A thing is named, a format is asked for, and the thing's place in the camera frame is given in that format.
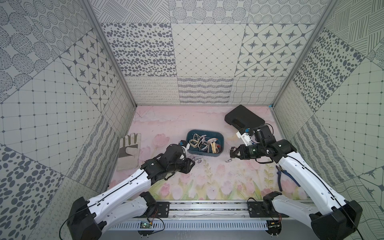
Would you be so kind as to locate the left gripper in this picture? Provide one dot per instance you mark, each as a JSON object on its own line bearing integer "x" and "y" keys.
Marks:
{"x": 186, "y": 163}

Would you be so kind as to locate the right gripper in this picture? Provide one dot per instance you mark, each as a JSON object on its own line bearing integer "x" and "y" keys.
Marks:
{"x": 243, "y": 152}

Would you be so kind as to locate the beige square face watch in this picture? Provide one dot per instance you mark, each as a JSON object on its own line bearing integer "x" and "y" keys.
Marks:
{"x": 214, "y": 147}

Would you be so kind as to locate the orange white watch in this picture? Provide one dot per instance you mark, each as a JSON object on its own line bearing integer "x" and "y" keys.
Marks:
{"x": 212, "y": 140}

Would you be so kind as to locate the pink white watch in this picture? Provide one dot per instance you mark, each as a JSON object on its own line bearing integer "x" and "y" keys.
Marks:
{"x": 203, "y": 138}

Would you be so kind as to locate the beige watch pair front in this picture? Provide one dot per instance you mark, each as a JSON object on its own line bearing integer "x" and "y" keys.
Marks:
{"x": 194, "y": 142}

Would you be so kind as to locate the patterned white black watch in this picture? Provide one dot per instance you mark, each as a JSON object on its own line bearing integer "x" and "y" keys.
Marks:
{"x": 203, "y": 146}

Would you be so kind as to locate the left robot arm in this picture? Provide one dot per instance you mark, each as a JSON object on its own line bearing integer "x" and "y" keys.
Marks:
{"x": 89, "y": 219}

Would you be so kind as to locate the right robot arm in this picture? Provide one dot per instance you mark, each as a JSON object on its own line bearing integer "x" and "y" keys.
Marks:
{"x": 332, "y": 217}

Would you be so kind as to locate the teal storage box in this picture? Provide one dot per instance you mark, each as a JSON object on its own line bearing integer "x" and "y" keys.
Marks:
{"x": 209, "y": 134}

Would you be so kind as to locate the purple white watch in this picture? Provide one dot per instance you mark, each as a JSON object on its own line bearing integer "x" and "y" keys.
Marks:
{"x": 198, "y": 159}

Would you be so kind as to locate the black plastic case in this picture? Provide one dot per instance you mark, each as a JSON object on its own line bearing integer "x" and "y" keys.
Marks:
{"x": 242, "y": 118}

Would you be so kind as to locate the grey work glove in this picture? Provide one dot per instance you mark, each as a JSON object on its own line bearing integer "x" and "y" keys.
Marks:
{"x": 129, "y": 152}

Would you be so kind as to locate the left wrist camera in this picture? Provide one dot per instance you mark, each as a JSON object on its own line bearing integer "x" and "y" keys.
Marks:
{"x": 184, "y": 144}

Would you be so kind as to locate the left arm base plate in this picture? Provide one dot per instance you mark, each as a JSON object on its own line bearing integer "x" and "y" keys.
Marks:
{"x": 160, "y": 210}

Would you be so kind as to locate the aluminium mounting rail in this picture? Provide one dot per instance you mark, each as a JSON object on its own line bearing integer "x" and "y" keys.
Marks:
{"x": 210, "y": 210}

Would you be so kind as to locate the blue handled pliers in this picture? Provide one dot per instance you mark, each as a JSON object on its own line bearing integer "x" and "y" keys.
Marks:
{"x": 285, "y": 181}

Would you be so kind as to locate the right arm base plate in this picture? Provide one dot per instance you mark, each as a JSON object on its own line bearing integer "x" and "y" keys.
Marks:
{"x": 264, "y": 208}

